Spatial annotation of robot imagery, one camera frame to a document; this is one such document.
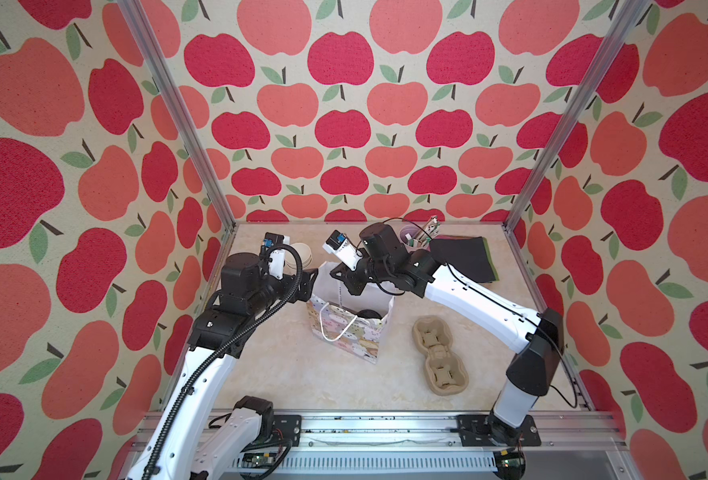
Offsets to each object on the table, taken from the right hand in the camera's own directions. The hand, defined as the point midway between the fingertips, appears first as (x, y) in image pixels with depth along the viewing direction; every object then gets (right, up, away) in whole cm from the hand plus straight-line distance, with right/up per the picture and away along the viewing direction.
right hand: (339, 268), depth 74 cm
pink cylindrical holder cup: (+24, +12, +28) cm, 38 cm away
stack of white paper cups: (-12, +2, +19) cm, 22 cm away
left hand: (-8, 0, -5) cm, 9 cm away
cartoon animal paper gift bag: (+3, -11, -8) cm, 14 cm away
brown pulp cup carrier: (+29, -29, +6) cm, 41 cm away
